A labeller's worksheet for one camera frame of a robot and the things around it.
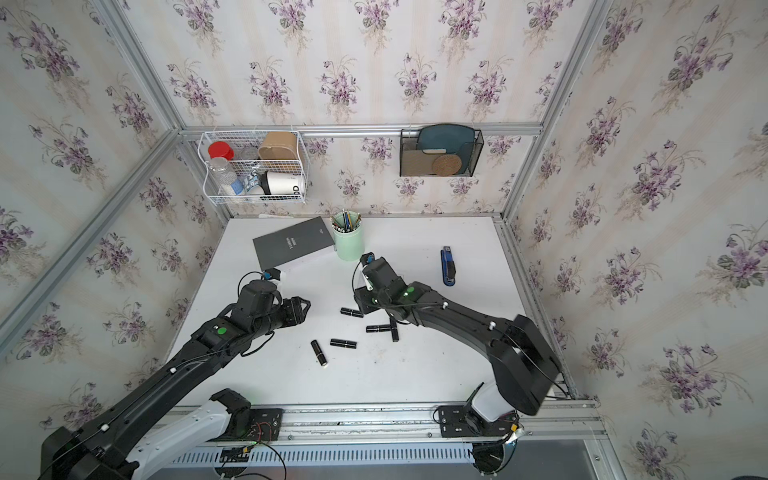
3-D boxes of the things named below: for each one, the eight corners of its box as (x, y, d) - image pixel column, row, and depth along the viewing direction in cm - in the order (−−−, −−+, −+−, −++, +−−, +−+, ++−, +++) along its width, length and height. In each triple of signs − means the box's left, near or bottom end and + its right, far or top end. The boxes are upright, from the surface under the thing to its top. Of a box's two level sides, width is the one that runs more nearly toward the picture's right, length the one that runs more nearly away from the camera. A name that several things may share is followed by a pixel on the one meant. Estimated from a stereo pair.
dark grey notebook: (262, 271, 104) (259, 266, 101) (254, 244, 112) (251, 238, 110) (333, 244, 112) (332, 239, 110) (320, 221, 120) (319, 215, 118)
